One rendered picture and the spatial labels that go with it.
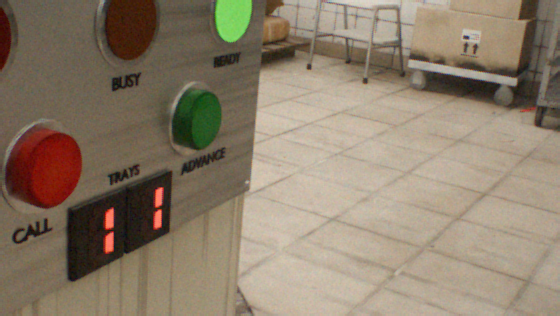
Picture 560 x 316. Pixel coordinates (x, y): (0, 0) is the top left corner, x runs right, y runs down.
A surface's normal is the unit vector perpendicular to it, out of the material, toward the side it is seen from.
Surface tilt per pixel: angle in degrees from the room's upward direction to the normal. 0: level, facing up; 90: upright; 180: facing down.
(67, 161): 90
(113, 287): 90
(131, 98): 90
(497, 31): 89
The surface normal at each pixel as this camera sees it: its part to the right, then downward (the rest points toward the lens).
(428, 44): -0.48, 0.25
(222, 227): 0.87, 0.23
